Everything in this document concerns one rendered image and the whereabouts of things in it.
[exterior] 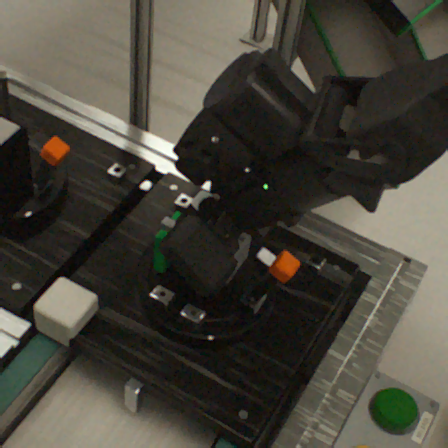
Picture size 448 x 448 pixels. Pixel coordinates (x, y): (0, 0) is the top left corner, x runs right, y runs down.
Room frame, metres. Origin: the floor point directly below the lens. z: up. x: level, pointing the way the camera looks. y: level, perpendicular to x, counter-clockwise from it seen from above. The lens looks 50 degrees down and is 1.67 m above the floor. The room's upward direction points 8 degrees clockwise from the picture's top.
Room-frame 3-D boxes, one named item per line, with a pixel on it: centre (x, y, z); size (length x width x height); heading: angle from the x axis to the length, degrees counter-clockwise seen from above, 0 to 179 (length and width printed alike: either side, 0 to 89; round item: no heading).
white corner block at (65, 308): (0.46, 0.14, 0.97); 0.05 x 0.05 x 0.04; 66
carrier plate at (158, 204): (0.51, 0.01, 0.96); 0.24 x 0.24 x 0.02; 66
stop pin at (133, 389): (0.40, 0.06, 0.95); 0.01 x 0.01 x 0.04; 66
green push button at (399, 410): (0.41, -0.18, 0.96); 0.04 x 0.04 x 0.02
